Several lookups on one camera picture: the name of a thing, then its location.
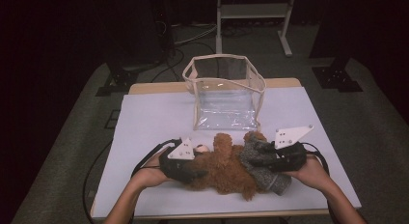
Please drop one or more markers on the white metal stand frame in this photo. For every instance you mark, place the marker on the white metal stand frame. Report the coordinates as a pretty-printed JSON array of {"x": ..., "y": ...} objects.
[{"x": 254, "y": 11}]

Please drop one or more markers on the black stand base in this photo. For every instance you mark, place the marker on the black stand base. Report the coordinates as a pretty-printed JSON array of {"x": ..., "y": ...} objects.
[
  {"x": 119, "y": 79},
  {"x": 336, "y": 77}
]

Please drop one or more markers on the brown teddy bear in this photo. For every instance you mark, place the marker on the brown teddy bear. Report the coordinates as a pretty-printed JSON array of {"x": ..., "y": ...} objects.
[{"x": 225, "y": 169}]

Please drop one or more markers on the black floor socket panel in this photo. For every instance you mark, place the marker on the black floor socket panel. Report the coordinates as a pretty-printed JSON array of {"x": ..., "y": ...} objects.
[{"x": 112, "y": 119}]

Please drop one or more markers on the grey knitted doll sweater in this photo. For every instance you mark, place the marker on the grey knitted doll sweater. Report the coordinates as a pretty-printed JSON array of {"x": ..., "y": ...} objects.
[{"x": 263, "y": 179}]

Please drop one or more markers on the clear plastic bag beige trim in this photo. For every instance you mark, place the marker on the clear plastic bag beige trim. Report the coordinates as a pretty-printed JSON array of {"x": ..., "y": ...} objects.
[{"x": 225, "y": 105}]

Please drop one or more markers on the person's left hand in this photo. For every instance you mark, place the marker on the person's left hand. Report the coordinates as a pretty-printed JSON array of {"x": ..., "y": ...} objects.
[{"x": 149, "y": 175}]

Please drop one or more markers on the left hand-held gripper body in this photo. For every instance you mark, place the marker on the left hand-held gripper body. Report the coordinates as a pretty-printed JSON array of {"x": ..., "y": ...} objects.
[{"x": 175, "y": 169}]

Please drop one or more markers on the person's right hand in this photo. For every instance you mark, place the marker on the person's right hand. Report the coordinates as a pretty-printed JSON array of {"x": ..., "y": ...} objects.
[{"x": 313, "y": 174}]

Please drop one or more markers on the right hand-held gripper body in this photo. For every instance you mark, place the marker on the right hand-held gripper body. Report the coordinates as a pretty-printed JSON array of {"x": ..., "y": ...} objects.
[{"x": 291, "y": 158}]

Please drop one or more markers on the white table mat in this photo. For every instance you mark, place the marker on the white table mat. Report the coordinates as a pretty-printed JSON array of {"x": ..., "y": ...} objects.
[{"x": 154, "y": 114}]

